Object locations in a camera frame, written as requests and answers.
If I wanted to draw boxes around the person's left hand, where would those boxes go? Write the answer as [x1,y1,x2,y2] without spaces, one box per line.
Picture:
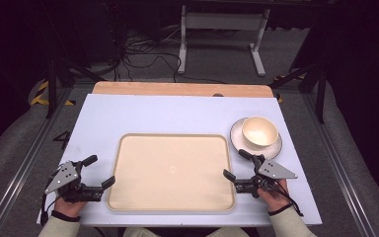
[53,197,89,218]

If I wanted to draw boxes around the white metal stand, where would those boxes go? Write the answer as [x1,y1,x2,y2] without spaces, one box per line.
[177,4,271,78]

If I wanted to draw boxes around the yellow black hazard tape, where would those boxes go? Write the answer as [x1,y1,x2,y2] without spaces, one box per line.
[29,80,77,107]
[273,74,308,104]

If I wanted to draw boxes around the person's right hand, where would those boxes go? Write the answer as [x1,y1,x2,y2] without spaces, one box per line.
[258,179,292,214]

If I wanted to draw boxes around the white table cover board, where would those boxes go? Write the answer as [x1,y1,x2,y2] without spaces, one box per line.
[37,93,323,228]

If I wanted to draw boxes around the hand-held gripper cable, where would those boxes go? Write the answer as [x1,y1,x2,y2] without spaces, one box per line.
[39,177,62,227]
[262,178,305,218]

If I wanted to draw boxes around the beige plastic tray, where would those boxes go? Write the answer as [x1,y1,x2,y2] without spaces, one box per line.
[106,132,237,213]

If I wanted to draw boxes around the right hand-held gripper cable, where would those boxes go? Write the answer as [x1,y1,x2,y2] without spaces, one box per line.
[262,178,305,218]

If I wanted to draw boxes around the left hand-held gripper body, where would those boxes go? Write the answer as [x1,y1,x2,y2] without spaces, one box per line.
[43,160,105,203]

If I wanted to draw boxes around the aluminium frame rail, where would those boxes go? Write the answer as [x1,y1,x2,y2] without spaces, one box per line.
[300,93,379,237]
[0,88,75,237]

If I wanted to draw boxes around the left hand-held gripper cable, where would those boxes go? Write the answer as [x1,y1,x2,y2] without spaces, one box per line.
[39,177,62,227]

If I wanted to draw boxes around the wooden table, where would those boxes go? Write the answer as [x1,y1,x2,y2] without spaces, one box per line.
[92,81,274,99]

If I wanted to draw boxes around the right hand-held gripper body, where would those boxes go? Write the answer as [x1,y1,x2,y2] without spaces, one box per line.
[234,154,299,199]

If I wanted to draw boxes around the black floor cables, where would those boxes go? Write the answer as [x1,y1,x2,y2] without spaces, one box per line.
[113,25,226,84]

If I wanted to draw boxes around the cream bowl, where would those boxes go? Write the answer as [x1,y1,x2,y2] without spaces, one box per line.
[241,116,280,148]

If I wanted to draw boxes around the white plate with dark rim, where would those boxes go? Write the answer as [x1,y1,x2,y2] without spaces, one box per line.
[229,117,283,160]

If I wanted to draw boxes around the black tripod stand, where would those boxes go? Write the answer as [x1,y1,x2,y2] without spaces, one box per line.
[268,61,328,125]
[44,53,107,120]

